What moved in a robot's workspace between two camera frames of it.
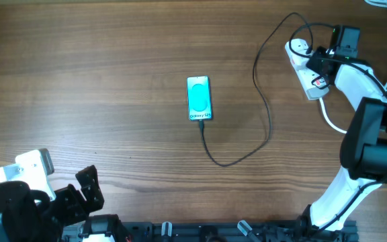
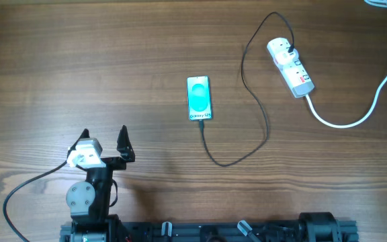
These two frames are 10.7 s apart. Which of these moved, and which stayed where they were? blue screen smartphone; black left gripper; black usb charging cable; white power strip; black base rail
Moved: black usb charging cable; black left gripper; white power strip
Stayed: black base rail; blue screen smartphone
